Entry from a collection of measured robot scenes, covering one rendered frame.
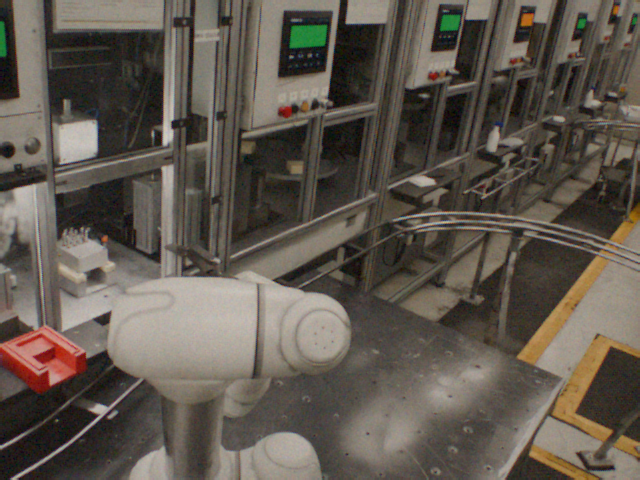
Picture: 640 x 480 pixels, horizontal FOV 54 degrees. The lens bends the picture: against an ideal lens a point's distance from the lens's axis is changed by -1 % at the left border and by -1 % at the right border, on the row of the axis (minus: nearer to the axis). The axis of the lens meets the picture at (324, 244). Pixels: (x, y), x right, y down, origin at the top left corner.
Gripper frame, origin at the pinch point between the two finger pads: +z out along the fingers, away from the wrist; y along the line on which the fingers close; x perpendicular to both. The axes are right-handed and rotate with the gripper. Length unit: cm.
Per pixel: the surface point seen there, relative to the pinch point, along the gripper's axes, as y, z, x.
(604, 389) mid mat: -111, -92, -213
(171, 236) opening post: -5.7, 21.6, -18.6
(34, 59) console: 48, 20, 22
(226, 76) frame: 39, 21, -38
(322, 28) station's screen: 52, 18, -79
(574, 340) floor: -113, -66, -253
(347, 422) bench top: -44, -41, -28
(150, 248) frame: -17.9, 38.0, -25.1
